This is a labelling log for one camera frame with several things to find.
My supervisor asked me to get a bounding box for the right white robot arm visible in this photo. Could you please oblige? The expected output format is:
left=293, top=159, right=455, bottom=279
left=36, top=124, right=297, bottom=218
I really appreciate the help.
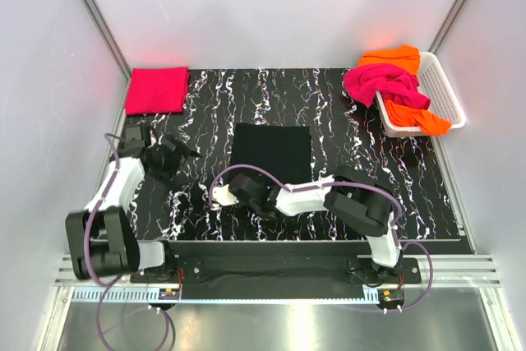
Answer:
left=209, top=164, right=403, bottom=283

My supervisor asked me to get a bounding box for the black t-shirt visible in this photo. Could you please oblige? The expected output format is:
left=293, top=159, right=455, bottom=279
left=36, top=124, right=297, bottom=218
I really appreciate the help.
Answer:
left=230, top=123, right=311, bottom=184

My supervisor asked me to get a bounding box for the orange t-shirt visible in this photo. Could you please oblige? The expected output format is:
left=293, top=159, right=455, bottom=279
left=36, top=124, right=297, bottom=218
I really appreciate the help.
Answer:
left=356, top=45, right=452, bottom=136

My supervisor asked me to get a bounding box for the crumpled pink t-shirt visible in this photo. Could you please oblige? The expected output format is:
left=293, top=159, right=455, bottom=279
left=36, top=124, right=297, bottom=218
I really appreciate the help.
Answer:
left=344, top=63, right=431, bottom=109

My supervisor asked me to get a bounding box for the white plastic basket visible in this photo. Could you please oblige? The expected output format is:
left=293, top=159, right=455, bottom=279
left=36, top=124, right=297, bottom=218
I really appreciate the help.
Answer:
left=376, top=51, right=466, bottom=138

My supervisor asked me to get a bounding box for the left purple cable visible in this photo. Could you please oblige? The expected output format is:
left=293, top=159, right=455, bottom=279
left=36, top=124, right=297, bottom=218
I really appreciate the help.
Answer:
left=84, top=132, right=178, bottom=350

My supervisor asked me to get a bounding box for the aluminium frame rail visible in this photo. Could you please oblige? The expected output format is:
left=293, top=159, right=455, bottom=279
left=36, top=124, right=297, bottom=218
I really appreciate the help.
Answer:
left=53, top=254, right=502, bottom=289

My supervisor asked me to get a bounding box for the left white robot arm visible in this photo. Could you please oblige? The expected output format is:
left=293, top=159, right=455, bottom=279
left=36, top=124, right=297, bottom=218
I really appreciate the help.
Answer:
left=65, top=124, right=201, bottom=284

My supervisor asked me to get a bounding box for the folded pink t-shirt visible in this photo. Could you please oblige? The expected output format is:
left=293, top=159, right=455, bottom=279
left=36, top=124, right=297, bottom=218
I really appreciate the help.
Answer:
left=124, top=67, right=190, bottom=116

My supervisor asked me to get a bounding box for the white slotted cable duct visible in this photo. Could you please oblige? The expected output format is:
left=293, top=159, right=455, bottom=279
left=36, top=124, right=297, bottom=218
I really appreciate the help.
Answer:
left=73, top=287, right=381, bottom=305

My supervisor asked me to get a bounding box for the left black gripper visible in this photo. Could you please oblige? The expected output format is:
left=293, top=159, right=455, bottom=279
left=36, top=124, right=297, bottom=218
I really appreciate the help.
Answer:
left=150, top=133, right=203, bottom=190

